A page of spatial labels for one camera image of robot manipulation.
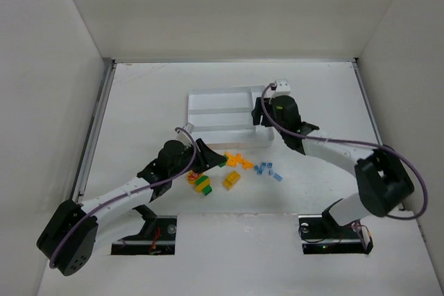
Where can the flower lego stack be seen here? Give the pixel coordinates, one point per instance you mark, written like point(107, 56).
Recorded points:
point(200, 182)

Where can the yellow lego brick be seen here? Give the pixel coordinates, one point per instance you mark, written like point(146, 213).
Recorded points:
point(231, 179)

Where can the orange lego pieces pile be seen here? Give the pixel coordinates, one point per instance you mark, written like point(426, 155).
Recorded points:
point(235, 160)

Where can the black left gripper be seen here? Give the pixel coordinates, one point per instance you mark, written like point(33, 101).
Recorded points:
point(200, 154)

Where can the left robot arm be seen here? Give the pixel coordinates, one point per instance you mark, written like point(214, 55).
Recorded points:
point(68, 239)

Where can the light blue lego pieces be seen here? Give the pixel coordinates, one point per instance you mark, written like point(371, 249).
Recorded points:
point(266, 168)

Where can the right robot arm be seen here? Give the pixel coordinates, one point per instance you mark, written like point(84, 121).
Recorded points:
point(382, 181)

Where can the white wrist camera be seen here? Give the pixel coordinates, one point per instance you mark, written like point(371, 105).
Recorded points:
point(280, 88)
point(188, 127)

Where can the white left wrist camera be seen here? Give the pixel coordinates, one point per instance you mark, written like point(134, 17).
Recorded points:
point(188, 127)

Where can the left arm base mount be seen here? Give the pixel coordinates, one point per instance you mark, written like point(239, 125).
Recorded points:
point(153, 235)

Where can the white divided sorting tray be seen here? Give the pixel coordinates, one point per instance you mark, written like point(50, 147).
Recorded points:
point(222, 117)

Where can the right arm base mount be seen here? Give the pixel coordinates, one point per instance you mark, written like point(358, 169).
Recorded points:
point(318, 235)

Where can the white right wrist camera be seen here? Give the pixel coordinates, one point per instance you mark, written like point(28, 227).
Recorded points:
point(280, 88)

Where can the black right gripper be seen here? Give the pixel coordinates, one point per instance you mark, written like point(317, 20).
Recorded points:
point(260, 111)

